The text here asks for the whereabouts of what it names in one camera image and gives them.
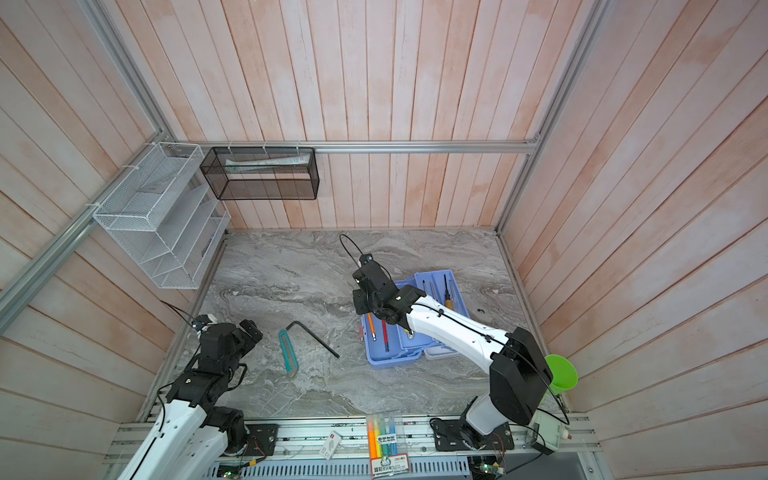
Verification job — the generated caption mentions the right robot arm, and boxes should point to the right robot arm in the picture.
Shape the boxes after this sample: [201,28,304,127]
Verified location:
[353,254,553,436]

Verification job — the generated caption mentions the black long hex key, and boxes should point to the black long hex key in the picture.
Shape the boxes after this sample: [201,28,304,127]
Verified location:
[285,320,341,359]

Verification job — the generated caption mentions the white paper tag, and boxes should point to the white paper tag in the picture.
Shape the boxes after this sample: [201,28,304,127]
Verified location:
[320,431,342,460]

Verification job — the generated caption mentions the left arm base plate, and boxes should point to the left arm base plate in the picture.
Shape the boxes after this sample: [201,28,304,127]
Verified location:
[223,423,279,457]

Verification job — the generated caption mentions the orange handled tool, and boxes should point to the orange handled tool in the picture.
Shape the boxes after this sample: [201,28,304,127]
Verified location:
[366,313,377,342]

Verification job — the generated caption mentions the highlighter marker pack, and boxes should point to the highlighter marker pack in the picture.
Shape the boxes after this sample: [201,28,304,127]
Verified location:
[366,411,411,479]

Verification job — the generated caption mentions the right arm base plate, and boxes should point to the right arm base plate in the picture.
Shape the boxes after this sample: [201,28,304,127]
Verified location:
[429,418,514,452]

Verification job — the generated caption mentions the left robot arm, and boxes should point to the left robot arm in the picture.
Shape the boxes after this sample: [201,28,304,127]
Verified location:
[120,315,263,479]

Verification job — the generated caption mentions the black mesh basket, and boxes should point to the black mesh basket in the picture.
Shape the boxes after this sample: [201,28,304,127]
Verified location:
[201,146,320,201]

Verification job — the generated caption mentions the white blue tool box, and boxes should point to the white blue tool box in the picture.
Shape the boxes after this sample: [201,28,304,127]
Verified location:
[359,269,475,370]

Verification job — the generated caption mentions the white wire mesh shelf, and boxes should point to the white wire mesh shelf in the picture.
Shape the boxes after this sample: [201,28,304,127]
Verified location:
[94,143,231,290]

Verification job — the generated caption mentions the red handled screwdriver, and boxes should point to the red handled screwdriver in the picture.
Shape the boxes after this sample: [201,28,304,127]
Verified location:
[381,320,390,352]

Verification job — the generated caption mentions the small yellow black screwdriver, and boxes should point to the small yellow black screwdriver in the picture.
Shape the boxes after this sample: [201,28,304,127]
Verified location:
[443,276,454,309]

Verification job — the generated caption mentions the teal utility knife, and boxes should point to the teal utility knife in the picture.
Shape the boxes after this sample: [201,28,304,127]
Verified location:
[278,330,299,378]

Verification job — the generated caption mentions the green plastic cup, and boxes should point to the green plastic cup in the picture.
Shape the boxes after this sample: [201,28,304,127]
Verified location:
[545,354,579,395]

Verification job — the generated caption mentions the white power box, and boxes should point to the white power box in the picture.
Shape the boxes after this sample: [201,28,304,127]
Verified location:
[526,409,571,455]

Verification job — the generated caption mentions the aluminium frame rail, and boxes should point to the aluminium frame rail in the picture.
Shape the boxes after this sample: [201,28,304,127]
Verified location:
[191,140,539,154]

